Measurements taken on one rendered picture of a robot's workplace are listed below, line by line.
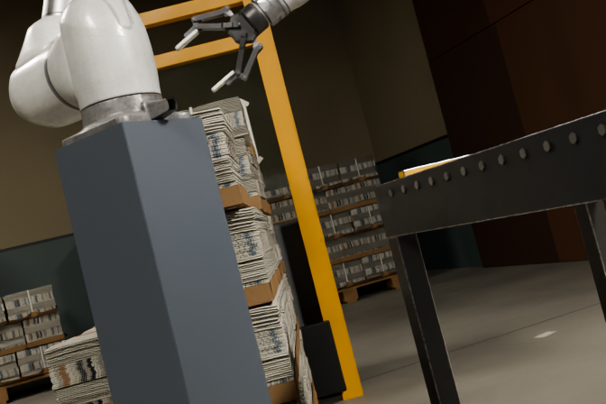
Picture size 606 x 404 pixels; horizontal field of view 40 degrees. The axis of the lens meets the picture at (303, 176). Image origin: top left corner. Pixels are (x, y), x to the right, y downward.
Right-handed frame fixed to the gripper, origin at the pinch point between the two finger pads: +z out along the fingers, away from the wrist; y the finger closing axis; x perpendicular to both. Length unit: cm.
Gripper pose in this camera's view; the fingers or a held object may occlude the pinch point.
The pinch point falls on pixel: (197, 67)
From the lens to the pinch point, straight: 208.3
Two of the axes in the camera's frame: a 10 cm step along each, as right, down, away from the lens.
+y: 6.6, 7.5, -0.5
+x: 0.0, 0.7, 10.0
